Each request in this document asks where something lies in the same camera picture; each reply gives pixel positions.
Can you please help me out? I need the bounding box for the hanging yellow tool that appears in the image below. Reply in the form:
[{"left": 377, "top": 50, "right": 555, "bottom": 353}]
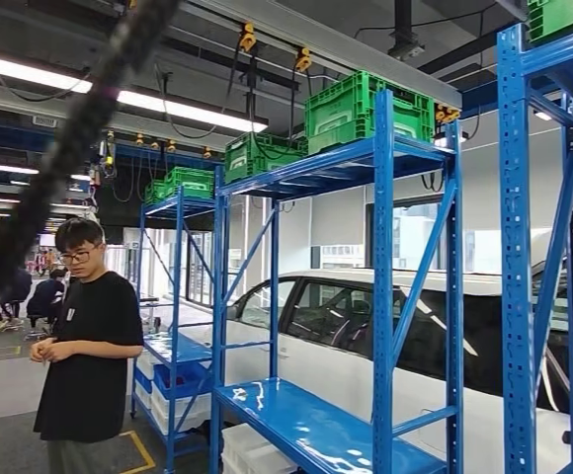
[{"left": 99, "top": 130, "right": 117, "bottom": 181}]

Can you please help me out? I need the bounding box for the black ceiling mount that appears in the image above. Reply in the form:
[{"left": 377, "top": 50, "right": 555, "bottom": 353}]
[{"left": 387, "top": 0, "right": 426, "bottom": 61}]

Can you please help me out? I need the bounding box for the green plastic crate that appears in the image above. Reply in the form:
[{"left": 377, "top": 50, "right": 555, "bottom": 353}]
[
  {"left": 305, "top": 69, "right": 436, "bottom": 156},
  {"left": 144, "top": 180, "right": 166, "bottom": 206},
  {"left": 224, "top": 130, "right": 310, "bottom": 186},
  {"left": 527, "top": 0, "right": 573, "bottom": 45},
  {"left": 163, "top": 166, "right": 216, "bottom": 200}
]

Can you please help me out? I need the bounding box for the white plastic bin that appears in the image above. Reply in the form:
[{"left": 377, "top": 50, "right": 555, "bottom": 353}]
[
  {"left": 221, "top": 424, "right": 299, "bottom": 474},
  {"left": 149, "top": 385, "right": 213, "bottom": 436}
]

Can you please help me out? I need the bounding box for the blue plastic bin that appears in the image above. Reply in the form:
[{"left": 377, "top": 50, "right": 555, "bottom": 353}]
[{"left": 153, "top": 361, "right": 213, "bottom": 400}]

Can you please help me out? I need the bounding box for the blue steel shelf rack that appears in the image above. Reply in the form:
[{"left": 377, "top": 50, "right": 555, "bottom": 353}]
[
  {"left": 208, "top": 90, "right": 466, "bottom": 474},
  {"left": 129, "top": 185, "right": 219, "bottom": 474},
  {"left": 496, "top": 23, "right": 573, "bottom": 474}
]

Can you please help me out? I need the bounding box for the person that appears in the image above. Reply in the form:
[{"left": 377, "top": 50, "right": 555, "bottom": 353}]
[
  {"left": 0, "top": 265, "right": 33, "bottom": 323},
  {"left": 29, "top": 217, "right": 144, "bottom": 474},
  {"left": 26, "top": 267, "right": 67, "bottom": 329}
]

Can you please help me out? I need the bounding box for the white car body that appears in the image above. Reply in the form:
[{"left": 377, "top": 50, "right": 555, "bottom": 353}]
[{"left": 178, "top": 225, "right": 573, "bottom": 474}]

